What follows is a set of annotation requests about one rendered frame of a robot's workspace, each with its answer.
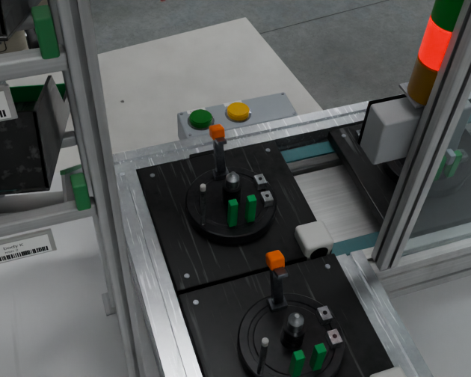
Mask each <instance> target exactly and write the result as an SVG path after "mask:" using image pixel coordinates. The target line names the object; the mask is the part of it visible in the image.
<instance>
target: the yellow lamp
mask: <svg viewBox="0 0 471 377"><path fill-rule="evenodd" d="M436 77H437V71H436V70H433V69H431V68H429V67H427V66H425V65H424V64H423V63H422V62H421V61H420V59H419V53H418V55H417V58H416V62H415V64H414V67H413V72H412V74H411V77H410V81H409V83H408V86H407V92H408V94H409V96H410V97H411V98H412V99H413V100H414V101H416V102H417V103H419V104H422V105H427V102H428V98H429V96H430V94H431V90H432V88H433V86H434V82H435V79H436Z"/></svg>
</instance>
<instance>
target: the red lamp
mask: <svg viewBox="0 0 471 377"><path fill-rule="evenodd" d="M451 36H452V33H451V32H450V31H446V30H444V29H442V28H440V27H439V26H437V25H436V24H435V23H434V22H433V20H432V18H431V16H430V18H429V21H428V25H427V28H426V30H425V34H424V37H423V39H422V43H421V46H420V49H419V59H420V61H421V62H422V63H423V64H424V65H425V66H427V67H429V68H431V69H433V70H436V71H439V69H440V65H441V63H442V60H443V57H444V55H445V52H446V49H447V46H448V44H449V41H450V38H451Z"/></svg>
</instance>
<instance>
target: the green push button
mask: <svg viewBox="0 0 471 377"><path fill-rule="evenodd" d="M190 123H191V125H192V126H194V127H196V128H201V129H202V128H206V127H208V126H210V125H211V123H212V114H211V113H210V112H209V111H207V110H203V109H198V110H196V111H193V112H192V113H191V114H190Z"/></svg>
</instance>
